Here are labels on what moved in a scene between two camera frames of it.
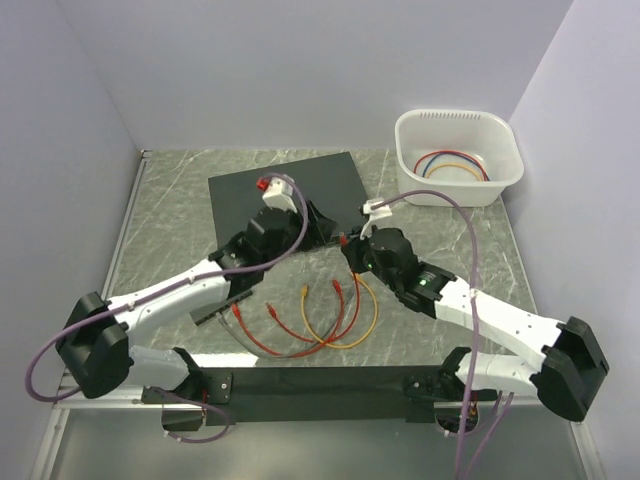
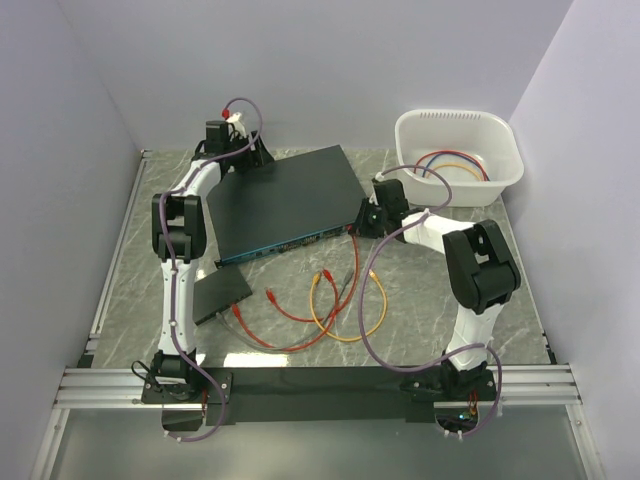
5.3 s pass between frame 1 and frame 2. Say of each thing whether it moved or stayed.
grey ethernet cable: moved
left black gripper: moved
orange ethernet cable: moved
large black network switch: stayed
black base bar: stayed
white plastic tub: stayed
